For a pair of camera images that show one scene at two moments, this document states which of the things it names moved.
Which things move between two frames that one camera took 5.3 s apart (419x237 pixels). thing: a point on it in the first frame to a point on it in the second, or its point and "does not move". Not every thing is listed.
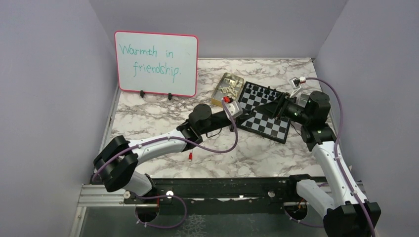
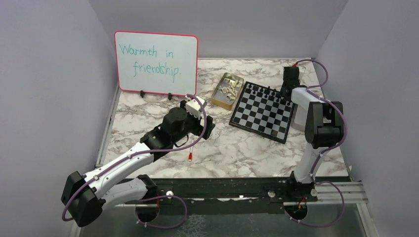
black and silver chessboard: x=253 y=96 does not move
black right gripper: x=271 y=108 to x=280 y=91
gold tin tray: x=229 y=85 does not move
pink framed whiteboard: x=160 y=63 does not move
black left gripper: x=239 y=119 to x=199 y=128
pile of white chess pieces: x=229 y=87 does not move
